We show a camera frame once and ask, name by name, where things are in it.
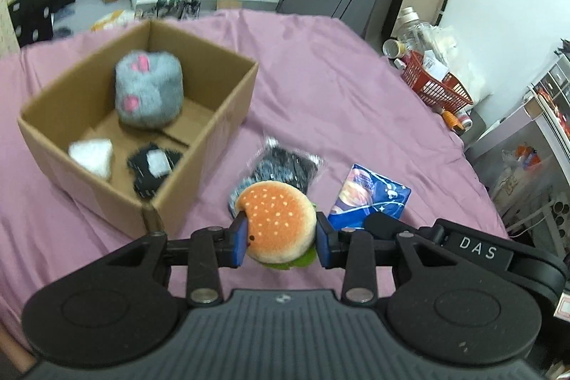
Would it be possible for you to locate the blue printed packet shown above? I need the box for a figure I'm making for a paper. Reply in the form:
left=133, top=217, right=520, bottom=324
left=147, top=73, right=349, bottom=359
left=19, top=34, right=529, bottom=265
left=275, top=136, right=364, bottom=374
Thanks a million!
left=327, top=164, right=411, bottom=230

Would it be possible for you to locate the orange bottle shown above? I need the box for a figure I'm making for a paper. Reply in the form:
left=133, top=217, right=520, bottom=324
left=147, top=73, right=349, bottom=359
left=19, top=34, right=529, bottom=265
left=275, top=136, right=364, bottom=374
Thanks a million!
left=441, top=110, right=465, bottom=135

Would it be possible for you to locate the black felt patch white centre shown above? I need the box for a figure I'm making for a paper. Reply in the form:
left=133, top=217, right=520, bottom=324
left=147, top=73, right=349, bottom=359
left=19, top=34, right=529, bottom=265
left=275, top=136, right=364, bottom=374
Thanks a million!
left=126, top=143, right=183, bottom=202

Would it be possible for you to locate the clear plastic jar white lid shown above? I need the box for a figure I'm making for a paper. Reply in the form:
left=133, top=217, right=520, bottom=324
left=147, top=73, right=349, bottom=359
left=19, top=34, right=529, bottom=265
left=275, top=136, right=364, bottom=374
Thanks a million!
left=395, top=7, right=435, bottom=54

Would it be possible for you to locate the black item in plastic bag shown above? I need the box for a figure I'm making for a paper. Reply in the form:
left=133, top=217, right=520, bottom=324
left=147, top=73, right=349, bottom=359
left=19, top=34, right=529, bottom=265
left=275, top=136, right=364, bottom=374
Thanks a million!
left=228, top=137, right=325, bottom=218

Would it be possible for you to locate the pink bed sheet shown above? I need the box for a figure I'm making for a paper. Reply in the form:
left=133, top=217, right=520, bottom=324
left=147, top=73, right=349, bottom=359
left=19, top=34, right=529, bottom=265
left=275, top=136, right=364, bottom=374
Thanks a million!
left=1, top=11, right=505, bottom=339

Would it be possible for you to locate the grey fluffy plush toy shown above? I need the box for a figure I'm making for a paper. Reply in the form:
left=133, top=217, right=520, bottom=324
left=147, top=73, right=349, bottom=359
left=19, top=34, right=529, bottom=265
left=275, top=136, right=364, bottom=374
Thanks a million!
left=115, top=50, right=183, bottom=129

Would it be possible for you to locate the hamburger plush toy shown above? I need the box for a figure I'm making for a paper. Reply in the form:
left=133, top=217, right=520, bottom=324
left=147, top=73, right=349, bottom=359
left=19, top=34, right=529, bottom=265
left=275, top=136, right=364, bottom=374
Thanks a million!
left=235, top=181, right=317, bottom=270

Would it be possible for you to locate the yellow white clothing pile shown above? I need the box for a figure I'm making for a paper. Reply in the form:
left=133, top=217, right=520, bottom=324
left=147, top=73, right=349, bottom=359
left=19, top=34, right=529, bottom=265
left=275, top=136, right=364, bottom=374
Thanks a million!
left=91, top=10, right=135, bottom=32

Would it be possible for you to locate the grey sneakers pair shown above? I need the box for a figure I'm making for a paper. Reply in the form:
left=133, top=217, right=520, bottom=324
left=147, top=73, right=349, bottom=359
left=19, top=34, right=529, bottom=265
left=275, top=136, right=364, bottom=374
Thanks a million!
left=143, top=0, right=201, bottom=20

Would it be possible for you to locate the white desk shelf unit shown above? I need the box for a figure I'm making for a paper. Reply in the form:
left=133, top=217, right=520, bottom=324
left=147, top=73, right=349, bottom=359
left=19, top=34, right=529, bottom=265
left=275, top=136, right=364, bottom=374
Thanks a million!
left=467, top=52, right=569, bottom=259

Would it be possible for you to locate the white fluffy triangle toy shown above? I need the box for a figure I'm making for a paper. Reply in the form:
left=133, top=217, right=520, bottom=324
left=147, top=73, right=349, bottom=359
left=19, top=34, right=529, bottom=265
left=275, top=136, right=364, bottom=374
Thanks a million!
left=68, top=139, right=113, bottom=180

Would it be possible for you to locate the red plastic basket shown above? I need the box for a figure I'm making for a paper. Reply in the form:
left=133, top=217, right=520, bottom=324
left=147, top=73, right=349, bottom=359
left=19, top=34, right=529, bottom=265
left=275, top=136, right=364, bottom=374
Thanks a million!
left=401, top=51, right=473, bottom=113

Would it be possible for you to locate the open cardboard box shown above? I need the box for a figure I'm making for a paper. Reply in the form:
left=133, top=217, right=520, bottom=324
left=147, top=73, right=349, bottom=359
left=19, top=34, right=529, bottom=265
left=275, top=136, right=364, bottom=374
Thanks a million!
left=19, top=20, right=258, bottom=238

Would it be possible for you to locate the small brown paper bag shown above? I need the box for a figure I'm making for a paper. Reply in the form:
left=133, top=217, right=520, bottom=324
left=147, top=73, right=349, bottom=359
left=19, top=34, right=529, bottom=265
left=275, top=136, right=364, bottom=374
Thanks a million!
left=216, top=0, right=243, bottom=11

